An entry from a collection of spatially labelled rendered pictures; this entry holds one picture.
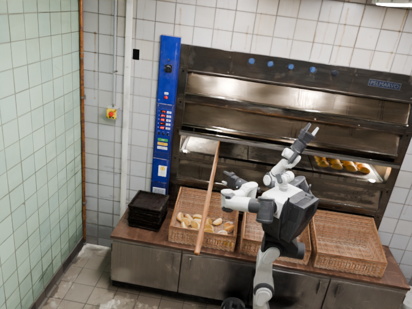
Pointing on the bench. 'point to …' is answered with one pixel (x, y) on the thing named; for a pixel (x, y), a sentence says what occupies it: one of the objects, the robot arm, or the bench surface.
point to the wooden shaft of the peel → (206, 203)
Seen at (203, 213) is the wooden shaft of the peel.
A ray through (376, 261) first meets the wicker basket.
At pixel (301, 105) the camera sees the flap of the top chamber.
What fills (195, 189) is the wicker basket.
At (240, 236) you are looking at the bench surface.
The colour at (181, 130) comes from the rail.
